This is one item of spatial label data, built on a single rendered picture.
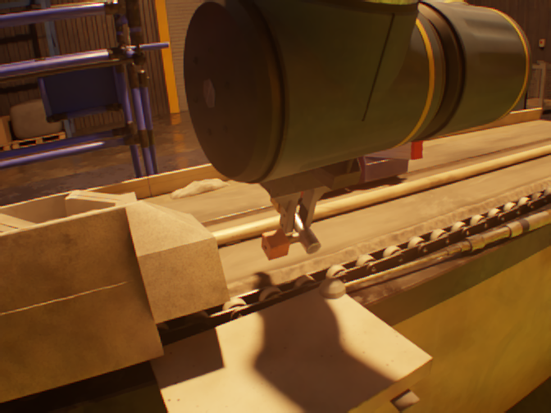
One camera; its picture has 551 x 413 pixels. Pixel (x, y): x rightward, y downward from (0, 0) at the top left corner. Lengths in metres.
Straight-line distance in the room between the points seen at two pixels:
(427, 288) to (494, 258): 0.19
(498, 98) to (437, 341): 0.59
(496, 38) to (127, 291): 0.44
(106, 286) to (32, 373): 0.14
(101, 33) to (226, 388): 10.57
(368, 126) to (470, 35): 0.11
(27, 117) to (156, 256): 9.11
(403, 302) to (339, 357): 0.22
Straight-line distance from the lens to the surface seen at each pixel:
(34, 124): 9.49
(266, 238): 0.59
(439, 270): 0.73
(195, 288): 0.44
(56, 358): 0.51
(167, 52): 10.81
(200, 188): 1.24
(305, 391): 0.46
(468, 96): 0.29
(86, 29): 10.89
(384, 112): 0.22
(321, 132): 0.19
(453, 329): 0.86
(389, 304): 0.66
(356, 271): 0.68
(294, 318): 0.55
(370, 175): 1.17
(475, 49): 0.29
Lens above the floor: 1.14
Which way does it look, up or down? 22 degrees down
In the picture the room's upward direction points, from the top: 5 degrees counter-clockwise
